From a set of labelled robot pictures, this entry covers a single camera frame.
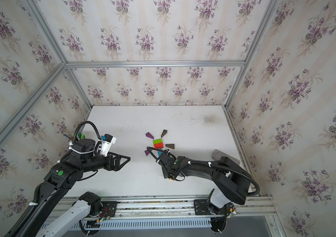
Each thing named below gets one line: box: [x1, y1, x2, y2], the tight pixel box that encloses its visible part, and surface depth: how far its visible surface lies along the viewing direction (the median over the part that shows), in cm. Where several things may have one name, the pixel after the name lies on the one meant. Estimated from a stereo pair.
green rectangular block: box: [152, 138, 163, 145], surface depth 100 cm
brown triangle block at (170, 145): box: [165, 143, 175, 150], surface depth 98 cm
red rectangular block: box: [153, 142, 164, 149], surface depth 98 cm
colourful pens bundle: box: [63, 132, 86, 142], surface depth 88 cm
